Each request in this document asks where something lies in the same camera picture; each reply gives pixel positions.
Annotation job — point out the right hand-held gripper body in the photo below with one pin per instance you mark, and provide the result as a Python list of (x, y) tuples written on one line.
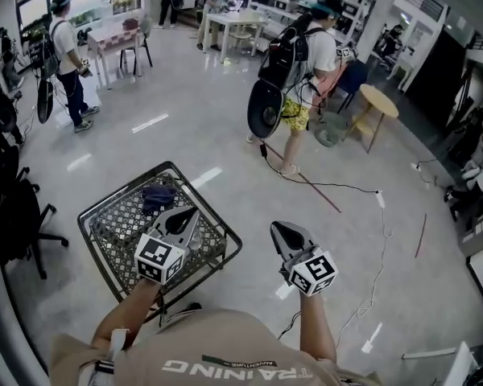
[(312, 273)]

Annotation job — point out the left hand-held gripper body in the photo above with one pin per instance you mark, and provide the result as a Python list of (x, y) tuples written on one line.
[(158, 257)]

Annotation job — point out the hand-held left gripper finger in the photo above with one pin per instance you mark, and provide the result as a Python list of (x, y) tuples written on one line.
[(194, 223), (163, 220)]

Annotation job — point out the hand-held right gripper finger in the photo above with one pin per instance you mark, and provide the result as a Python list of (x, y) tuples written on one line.
[(300, 231), (277, 243)]

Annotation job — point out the clear glass cup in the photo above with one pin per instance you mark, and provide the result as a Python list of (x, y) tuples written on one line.
[(195, 239)]

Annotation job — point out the person's right forearm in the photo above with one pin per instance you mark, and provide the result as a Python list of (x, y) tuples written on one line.
[(316, 328)]

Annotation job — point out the person's left forearm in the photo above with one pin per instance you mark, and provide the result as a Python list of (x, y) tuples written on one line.
[(125, 316)]

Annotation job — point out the dark blue cloth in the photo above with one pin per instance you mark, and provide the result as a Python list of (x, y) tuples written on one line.
[(157, 198)]

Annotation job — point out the black metal mesh table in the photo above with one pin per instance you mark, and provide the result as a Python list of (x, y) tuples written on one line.
[(120, 223)]

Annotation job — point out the white power strip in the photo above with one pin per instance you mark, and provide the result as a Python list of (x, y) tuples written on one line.
[(380, 199)]

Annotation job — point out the green floor cushion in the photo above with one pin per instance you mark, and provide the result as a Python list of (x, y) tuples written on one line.
[(330, 129)]

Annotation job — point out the person's beige shirt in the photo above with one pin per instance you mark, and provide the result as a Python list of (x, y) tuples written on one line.
[(225, 352)]

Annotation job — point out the black office chair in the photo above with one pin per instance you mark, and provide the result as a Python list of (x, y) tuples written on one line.
[(12, 215)]

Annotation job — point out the round wooden side table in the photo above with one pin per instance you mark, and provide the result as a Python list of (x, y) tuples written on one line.
[(378, 101)]

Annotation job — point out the dark blue chair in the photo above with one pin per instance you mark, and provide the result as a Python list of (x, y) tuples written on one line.
[(354, 79)]

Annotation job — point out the pink checked table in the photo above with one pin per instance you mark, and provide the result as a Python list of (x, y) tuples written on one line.
[(112, 40)]

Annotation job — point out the light wooden chair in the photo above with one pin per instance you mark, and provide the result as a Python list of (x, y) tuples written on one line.
[(239, 36)]

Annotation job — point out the white square table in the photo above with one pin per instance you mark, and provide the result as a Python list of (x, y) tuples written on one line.
[(233, 24)]

